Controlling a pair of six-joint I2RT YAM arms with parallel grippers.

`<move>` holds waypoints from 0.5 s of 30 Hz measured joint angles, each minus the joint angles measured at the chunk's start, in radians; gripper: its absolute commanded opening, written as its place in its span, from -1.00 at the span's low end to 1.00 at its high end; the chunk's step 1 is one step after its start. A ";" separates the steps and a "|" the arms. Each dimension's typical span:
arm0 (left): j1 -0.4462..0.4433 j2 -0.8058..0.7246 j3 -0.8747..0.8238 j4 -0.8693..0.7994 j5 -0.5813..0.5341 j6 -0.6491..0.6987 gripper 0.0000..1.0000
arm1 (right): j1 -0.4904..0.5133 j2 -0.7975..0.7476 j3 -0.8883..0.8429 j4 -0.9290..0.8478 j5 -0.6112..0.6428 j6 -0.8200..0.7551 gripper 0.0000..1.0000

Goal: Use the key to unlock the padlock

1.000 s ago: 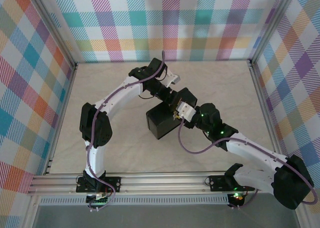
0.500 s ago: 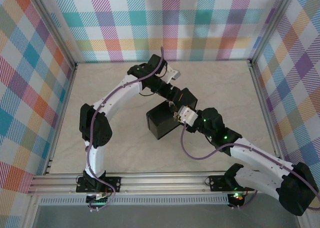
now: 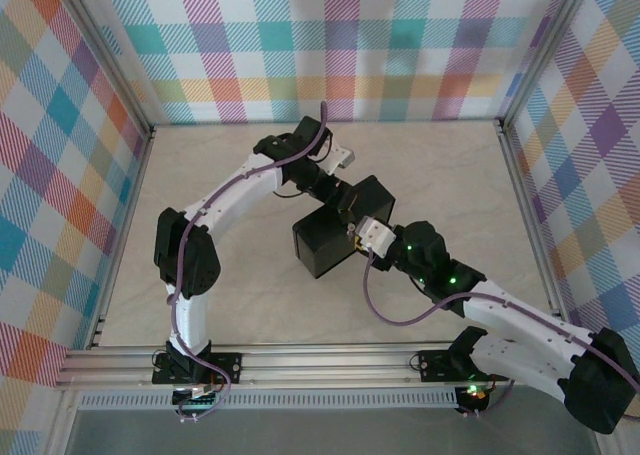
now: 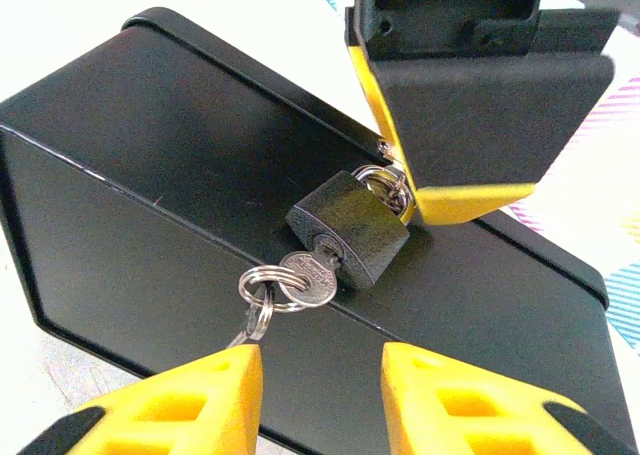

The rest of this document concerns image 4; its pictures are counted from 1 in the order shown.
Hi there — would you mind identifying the starry night tin box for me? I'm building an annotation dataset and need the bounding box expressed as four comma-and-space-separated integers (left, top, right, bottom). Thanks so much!
0, 7, 629, 455

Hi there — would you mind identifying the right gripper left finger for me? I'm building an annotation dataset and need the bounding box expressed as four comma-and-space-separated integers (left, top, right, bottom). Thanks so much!
17, 343, 264, 455

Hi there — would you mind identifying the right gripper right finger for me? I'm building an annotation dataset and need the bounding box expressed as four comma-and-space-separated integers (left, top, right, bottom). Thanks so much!
380, 342, 640, 455

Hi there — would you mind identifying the small black padlock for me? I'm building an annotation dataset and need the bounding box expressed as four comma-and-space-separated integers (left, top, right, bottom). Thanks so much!
284, 163, 414, 292

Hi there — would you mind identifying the silver padlock key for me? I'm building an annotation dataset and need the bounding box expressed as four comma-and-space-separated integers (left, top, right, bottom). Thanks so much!
225, 310, 254, 350
278, 238, 347, 310

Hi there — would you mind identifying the small silver key ring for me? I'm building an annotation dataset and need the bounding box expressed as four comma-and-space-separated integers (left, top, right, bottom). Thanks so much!
243, 287, 276, 342

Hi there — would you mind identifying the large silver key ring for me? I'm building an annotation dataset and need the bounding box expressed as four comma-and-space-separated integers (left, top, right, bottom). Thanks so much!
237, 264, 312, 314

